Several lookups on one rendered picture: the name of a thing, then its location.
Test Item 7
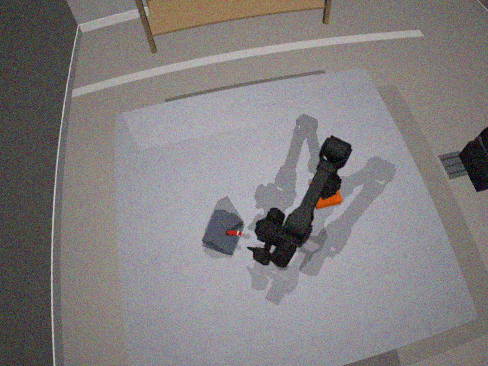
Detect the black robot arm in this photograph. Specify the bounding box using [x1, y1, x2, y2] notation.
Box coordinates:
[255, 135, 353, 268]

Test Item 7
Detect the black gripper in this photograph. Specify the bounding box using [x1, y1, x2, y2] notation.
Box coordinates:
[247, 208, 286, 265]

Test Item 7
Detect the dark red peg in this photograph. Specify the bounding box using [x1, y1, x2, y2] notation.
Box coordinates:
[226, 231, 242, 237]

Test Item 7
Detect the grey sloped panel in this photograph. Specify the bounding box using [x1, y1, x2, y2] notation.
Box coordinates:
[202, 210, 244, 255]

